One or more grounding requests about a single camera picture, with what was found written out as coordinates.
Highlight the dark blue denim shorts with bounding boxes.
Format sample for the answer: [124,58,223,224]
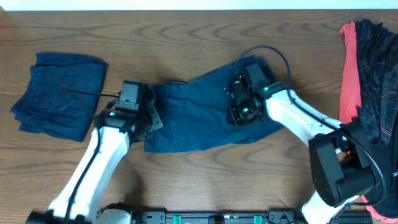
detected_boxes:
[144,56,283,153]

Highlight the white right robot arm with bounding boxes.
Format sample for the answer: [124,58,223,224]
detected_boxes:
[226,80,387,223]

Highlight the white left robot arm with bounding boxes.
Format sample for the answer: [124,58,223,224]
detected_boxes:
[26,82,163,223]

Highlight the folded dark blue garment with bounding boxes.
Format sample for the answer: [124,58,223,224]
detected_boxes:
[11,52,107,142]

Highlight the red cloth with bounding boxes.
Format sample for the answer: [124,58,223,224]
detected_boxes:
[339,22,397,223]

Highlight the black patterned garment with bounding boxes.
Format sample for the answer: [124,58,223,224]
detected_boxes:
[355,19,397,219]

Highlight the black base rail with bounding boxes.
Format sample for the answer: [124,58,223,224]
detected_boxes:
[96,202,374,224]

